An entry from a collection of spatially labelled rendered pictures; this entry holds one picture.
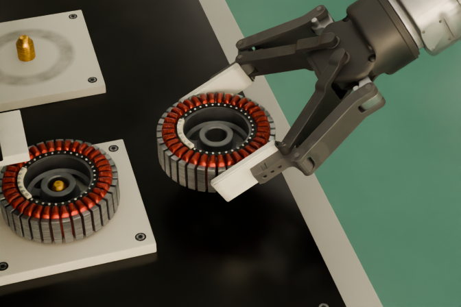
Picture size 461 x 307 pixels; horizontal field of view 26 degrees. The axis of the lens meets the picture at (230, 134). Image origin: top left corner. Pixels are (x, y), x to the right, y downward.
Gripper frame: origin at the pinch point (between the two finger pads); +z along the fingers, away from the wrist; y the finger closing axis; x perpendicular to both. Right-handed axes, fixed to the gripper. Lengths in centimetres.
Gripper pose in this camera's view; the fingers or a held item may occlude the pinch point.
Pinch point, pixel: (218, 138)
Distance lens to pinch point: 94.7
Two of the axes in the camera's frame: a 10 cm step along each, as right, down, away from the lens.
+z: -8.3, 5.4, 1.5
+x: 4.8, 5.5, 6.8
